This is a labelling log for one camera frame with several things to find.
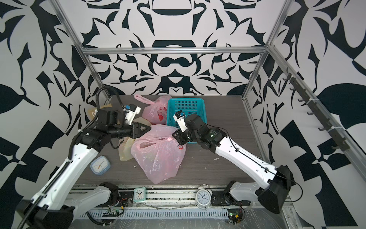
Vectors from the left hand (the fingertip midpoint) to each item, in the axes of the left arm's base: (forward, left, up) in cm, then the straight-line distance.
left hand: (147, 125), depth 70 cm
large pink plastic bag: (-9, -4, -13) cm, 16 cm away
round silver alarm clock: (-27, -26, -23) cm, 45 cm away
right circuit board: (-35, -41, -29) cm, 62 cm away
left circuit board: (-32, +18, -25) cm, 45 cm away
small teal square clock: (-25, +6, -26) cm, 36 cm away
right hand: (-1, -13, -4) cm, 13 cm away
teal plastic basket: (+32, -23, -23) cm, 45 cm away
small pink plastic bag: (+21, 0, -16) cm, 27 cm away
